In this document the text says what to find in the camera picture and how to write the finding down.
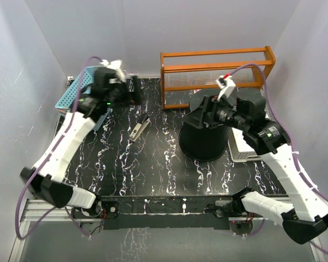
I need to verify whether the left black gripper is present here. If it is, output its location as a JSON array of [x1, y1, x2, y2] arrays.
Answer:
[[106, 76, 147, 110]]

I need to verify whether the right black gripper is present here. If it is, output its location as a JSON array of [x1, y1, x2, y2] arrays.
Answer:
[[181, 94, 248, 132]]

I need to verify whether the black silver stapler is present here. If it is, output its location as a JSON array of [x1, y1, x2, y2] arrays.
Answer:
[[129, 114, 150, 142]]

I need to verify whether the large black plastic bucket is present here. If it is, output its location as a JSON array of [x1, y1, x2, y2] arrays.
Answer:
[[178, 87, 237, 162]]

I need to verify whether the white perforated plastic basket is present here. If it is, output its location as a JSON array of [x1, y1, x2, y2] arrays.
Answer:
[[227, 128, 261, 163]]

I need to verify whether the blue perforated plastic basket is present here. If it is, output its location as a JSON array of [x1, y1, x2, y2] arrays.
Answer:
[[55, 66, 96, 114]]

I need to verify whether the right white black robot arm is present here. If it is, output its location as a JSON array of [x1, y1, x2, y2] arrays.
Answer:
[[199, 88, 328, 245]]

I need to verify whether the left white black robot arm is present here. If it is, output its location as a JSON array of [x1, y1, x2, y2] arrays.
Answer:
[[20, 67, 143, 218]]

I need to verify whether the orange wooden shelf rack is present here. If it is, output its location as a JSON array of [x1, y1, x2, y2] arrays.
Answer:
[[160, 46, 276, 109]]

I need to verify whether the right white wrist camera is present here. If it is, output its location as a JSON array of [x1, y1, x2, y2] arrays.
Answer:
[[216, 74, 236, 101]]

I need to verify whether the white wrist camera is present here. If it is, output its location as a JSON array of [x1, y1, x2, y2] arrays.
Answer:
[[99, 59, 126, 82], [216, 74, 236, 101]]

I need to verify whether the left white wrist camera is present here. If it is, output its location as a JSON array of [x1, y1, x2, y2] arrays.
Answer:
[[99, 59, 126, 82]]

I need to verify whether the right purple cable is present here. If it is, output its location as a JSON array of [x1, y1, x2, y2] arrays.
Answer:
[[229, 63, 328, 259]]

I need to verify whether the purple cable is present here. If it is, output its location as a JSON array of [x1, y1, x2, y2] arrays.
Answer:
[[229, 63, 328, 259], [15, 56, 103, 240]]

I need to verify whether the black front mounting rail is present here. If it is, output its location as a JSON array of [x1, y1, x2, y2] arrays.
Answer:
[[71, 195, 252, 231]]

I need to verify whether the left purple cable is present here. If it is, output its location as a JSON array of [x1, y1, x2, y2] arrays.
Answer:
[[15, 56, 103, 240]]

